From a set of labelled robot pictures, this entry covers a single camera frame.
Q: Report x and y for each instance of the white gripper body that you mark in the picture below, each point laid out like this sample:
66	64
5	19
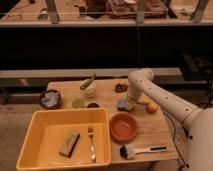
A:
133	93

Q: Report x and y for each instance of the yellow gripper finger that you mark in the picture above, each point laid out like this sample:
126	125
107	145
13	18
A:
129	105

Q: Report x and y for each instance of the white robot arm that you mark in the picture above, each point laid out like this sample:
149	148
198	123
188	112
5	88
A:
197	121

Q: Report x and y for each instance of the yellow corn cob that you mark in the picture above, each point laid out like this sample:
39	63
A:
143	101

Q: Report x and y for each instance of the dark red grapes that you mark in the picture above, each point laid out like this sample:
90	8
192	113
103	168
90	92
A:
119	88

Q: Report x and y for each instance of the yellow onion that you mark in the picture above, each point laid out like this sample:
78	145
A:
152	107

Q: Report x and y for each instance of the orange clay bowl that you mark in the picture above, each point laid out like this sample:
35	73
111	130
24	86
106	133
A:
123	127

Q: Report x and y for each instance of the small dark brown dish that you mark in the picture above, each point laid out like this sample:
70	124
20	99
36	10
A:
93	105

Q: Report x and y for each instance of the white cup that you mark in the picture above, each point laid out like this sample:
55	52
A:
89	92

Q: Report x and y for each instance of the silver metal fork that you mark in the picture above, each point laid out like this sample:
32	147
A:
91	136

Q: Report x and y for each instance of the green vegetable in cup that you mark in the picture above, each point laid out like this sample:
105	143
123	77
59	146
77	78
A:
88	82

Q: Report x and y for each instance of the small green dish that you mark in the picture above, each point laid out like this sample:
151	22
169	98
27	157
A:
78	103

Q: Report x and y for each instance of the brown wooden block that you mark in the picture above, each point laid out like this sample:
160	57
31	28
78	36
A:
69	144

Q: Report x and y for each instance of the dark bowl with cloth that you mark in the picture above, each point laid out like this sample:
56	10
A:
50	99

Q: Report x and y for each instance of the yellow plastic tub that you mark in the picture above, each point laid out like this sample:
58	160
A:
47	132

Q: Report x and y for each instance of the white handled dish brush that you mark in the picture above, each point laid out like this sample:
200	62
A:
128	152

